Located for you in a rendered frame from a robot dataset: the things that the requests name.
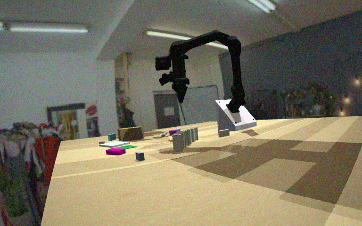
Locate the light blue rectangular block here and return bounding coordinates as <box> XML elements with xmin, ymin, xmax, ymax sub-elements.
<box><xmin>108</xmin><ymin>134</ymin><xmax>116</xmax><ymax>141</ymax></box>

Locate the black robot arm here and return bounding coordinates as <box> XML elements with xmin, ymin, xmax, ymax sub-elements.
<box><xmin>155</xmin><ymin>30</ymin><xmax>246</xmax><ymax>113</ymax></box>

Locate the magenta rectangular block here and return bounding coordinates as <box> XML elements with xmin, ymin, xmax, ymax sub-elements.
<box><xmin>106</xmin><ymin>148</ymin><xmax>126</xmax><ymax>155</ymax></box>

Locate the white flat square panel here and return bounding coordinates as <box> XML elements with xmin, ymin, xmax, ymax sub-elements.
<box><xmin>99</xmin><ymin>141</ymin><xmax>130</xmax><ymax>148</ymax></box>

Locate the pink square block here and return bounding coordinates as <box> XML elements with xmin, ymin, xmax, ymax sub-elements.
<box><xmin>169</xmin><ymin>129</ymin><xmax>180</xmax><ymax>136</ymax></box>

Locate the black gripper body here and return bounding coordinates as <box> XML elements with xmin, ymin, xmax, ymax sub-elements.
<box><xmin>172</xmin><ymin>67</ymin><xmax>189</xmax><ymax>89</ymax></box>

